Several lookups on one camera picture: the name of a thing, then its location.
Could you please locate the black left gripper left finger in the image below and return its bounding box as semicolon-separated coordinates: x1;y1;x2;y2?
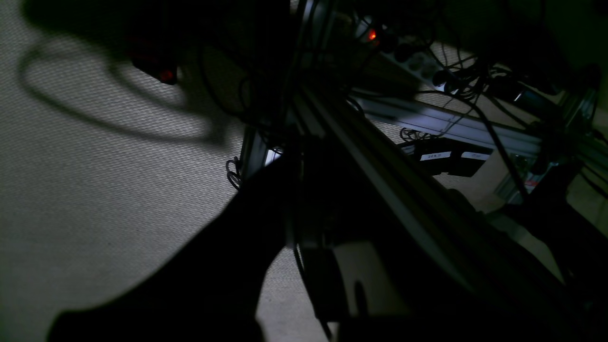
47;157;297;342

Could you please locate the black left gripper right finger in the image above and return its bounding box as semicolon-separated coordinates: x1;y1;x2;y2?
336;190;607;342

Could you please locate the black labelled power adapter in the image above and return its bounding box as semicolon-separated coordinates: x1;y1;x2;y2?
413;138;458;176

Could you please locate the white power strip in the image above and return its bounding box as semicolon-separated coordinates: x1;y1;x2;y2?
355;17;462;95

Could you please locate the black cable bundle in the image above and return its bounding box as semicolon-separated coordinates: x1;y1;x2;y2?
332;0;608;200

